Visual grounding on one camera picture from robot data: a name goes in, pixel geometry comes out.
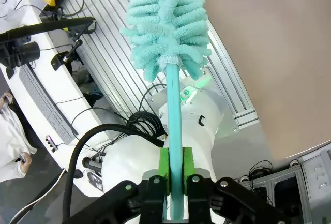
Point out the white operator desk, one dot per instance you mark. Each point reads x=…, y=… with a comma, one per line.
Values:
x=62, y=84

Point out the person in white coat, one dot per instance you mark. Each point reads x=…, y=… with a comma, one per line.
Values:
x=13, y=136

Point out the black cylindrical camera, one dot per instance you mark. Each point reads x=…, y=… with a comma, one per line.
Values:
x=28, y=52

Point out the small button control box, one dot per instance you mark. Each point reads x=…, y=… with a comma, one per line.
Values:
x=51, y=143

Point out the grey computer keyboard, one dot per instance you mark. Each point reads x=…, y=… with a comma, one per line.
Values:
x=44, y=102

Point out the grey drawer cabinet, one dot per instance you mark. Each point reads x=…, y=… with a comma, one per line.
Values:
x=318, y=172

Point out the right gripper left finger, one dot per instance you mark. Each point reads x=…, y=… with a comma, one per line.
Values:
x=152, y=200

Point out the black desk clamp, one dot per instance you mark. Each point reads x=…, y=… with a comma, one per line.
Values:
x=64, y=57

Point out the white-coated person's hand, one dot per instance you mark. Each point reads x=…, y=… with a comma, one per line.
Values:
x=25, y=164

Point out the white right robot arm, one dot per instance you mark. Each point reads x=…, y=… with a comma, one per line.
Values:
x=196, y=131

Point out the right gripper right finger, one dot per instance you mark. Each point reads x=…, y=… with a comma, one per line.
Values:
x=204, y=200

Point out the black computer mouse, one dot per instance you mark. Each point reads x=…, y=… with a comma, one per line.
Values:
x=78, y=174

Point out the teal microfibre duster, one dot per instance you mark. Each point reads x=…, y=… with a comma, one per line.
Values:
x=165, y=14

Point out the slotted aluminium base plate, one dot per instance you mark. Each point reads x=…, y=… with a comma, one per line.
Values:
x=108, y=40

